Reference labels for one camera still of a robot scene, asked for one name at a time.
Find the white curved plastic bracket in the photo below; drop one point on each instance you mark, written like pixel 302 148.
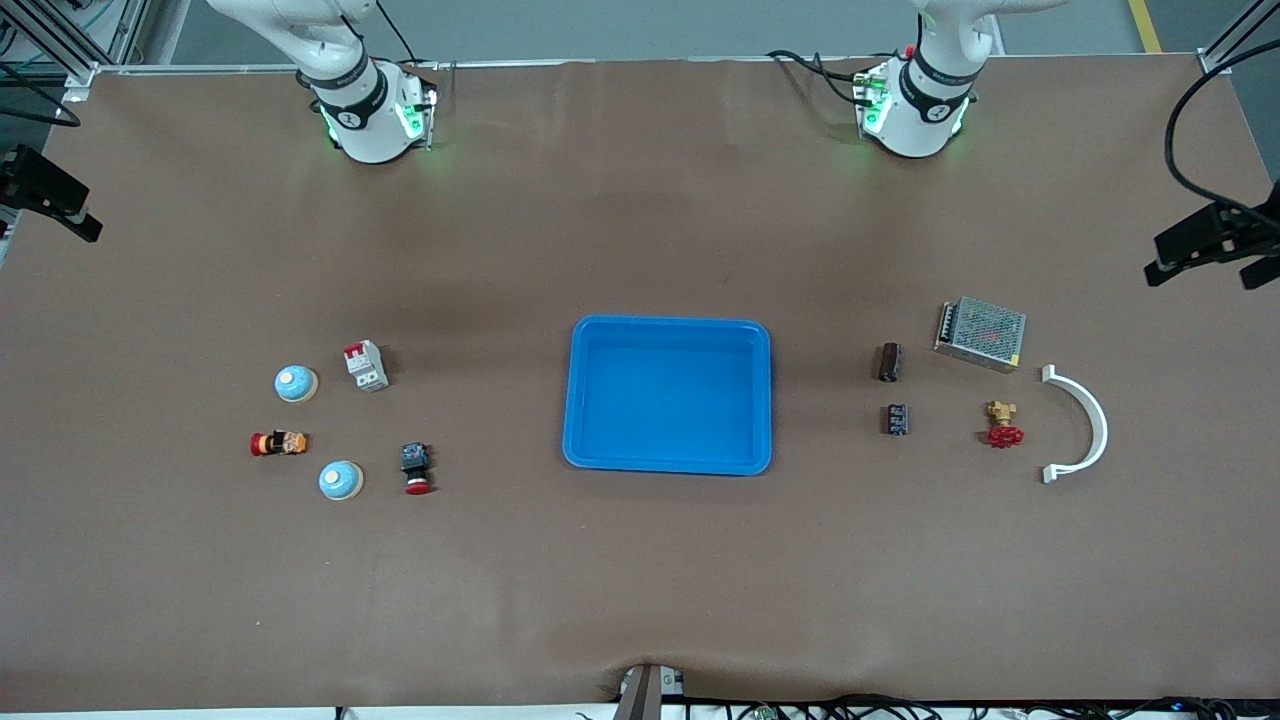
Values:
pixel 1102 425

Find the large dark cylindrical capacitor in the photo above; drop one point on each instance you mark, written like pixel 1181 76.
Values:
pixel 889 362

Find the metal mesh power supply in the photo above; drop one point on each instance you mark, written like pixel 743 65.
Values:
pixel 985 335

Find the aluminium frame profile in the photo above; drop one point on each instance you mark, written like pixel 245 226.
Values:
pixel 80 78
pixel 1215 62

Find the grey stand post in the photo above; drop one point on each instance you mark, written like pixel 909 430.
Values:
pixel 645 700

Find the blue dome bell cream base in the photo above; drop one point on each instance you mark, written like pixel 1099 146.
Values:
pixel 340 480
pixel 296 383

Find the red yellow push button switch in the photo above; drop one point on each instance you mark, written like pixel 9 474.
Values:
pixel 280 443

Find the brown table cover mat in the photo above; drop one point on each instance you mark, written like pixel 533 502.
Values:
pixel 640 580

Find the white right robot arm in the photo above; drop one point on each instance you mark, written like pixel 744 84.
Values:
pixel 365 110

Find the blue plastic tray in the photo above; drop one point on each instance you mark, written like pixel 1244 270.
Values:
pixel 660 400

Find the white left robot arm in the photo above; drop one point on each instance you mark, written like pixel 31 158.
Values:
pixel 925 90

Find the red mushroom emergency stop button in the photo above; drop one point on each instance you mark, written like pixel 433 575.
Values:
pixel 416 470

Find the small dark cylindrical capacitor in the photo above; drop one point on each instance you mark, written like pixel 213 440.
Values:
pixel 898 420

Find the brass valve red handwheel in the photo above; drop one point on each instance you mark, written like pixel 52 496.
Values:
pixel 1004 435

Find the white red circuit breaker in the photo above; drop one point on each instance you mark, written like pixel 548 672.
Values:
pixel 365 368

